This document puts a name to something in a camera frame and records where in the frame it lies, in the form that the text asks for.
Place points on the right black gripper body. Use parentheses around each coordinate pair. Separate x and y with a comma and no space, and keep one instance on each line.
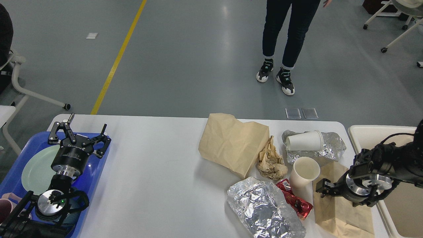
(354,191)

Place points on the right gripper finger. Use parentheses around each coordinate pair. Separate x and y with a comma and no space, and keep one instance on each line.
(324,183)
(329,192)

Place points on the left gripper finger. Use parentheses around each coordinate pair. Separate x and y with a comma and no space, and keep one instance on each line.
(65,127)
(89,144)

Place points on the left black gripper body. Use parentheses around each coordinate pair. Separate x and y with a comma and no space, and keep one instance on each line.
(71,159)

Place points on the light green plate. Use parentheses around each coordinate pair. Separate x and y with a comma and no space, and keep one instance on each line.
(37,173)

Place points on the aluminium foil sheet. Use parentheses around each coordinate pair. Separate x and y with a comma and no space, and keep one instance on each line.
(263,210)

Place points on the pink home mug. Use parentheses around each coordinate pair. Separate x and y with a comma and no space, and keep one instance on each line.
(6,205)

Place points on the large brown paper bag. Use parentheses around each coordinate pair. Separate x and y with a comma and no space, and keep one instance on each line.
(232,143)

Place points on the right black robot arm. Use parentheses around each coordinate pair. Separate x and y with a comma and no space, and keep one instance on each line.
(377,172)

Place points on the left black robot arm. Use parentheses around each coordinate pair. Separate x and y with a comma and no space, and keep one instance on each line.
(42,216)

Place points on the upright white paper cup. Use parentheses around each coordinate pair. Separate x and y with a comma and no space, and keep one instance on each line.
(304,171)

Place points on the red snack wrapper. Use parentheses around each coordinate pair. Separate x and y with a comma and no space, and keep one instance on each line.
(300,206)

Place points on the small crumpled foil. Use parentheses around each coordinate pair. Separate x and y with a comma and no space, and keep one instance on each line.
(334,148)

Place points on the dark teal home mug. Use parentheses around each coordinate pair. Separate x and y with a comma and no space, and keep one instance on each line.
(77,201)

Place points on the lying white paper cup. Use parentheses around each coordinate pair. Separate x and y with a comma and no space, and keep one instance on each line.
(309,141)

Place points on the beige plastic bin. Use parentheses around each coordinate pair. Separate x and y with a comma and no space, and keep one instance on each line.
(401,211)

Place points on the white side table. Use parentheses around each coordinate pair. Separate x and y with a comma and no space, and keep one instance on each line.
(7,114)

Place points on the crumpled brown paper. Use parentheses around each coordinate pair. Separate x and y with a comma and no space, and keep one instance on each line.
(270,164)

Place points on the blue plastic tray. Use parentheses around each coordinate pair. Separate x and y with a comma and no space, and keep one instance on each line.
(86,182)

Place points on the white chair frame left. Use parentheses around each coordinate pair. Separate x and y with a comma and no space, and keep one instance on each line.
(10,59)

